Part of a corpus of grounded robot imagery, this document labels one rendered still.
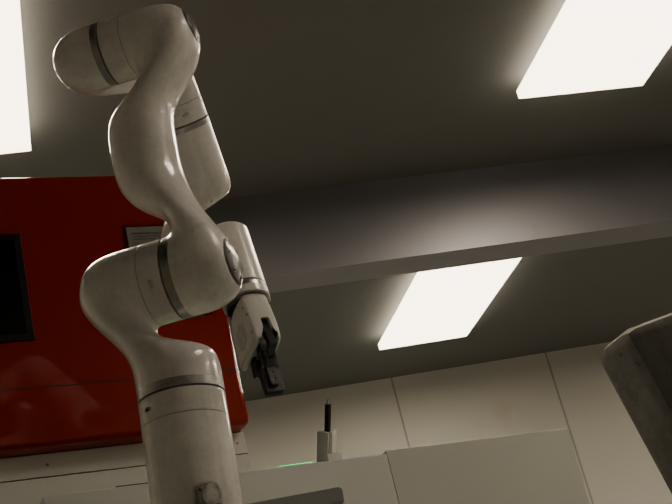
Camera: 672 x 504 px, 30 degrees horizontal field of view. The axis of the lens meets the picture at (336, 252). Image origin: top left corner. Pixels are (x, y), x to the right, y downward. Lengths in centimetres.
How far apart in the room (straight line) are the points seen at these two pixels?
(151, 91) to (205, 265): 30
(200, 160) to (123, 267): 39
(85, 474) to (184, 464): 91
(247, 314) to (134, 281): 37
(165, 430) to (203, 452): 6
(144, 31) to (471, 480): 88
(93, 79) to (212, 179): 29
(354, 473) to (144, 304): 47
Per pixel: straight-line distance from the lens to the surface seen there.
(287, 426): 874
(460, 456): 210
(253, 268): 215
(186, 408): 168
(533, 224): 618
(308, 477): 198
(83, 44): 195
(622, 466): 932
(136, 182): 182
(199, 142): 211
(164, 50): 189
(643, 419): 434
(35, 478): 254
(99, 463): 257
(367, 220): 596
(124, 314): 176
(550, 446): 219
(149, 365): 171
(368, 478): 202
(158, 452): 168
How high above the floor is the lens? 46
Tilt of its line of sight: 23 degrees up
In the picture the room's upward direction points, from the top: 14 degrees counter-clockwise
